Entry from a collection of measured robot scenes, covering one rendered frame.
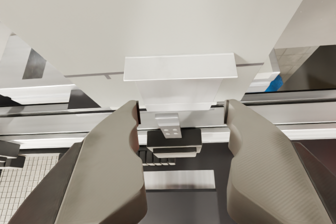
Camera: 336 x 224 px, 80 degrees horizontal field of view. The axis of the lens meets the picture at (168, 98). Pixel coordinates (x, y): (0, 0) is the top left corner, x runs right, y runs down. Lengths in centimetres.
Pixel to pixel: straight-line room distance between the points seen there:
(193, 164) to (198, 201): 52
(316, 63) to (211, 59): 60
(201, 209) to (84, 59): 19
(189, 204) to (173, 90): 13
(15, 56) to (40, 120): 29
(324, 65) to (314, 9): 36
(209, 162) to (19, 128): 59
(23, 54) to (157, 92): 23
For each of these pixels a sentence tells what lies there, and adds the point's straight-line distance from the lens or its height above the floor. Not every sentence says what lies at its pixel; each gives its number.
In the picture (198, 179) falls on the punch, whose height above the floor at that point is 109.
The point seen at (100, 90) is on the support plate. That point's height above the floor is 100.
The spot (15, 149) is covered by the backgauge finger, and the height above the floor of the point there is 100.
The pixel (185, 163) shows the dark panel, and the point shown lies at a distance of 76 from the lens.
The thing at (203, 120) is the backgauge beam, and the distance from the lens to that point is 51.
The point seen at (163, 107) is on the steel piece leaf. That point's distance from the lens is 26.
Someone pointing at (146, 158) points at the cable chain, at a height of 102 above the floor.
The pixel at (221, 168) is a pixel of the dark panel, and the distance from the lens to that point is 77.
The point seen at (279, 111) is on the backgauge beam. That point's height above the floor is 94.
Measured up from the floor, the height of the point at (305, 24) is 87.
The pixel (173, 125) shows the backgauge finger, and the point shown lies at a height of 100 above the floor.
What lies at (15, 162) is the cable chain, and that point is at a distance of 87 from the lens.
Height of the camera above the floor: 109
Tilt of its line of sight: 23 degrees down
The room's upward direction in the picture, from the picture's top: 179 degrees clockwise
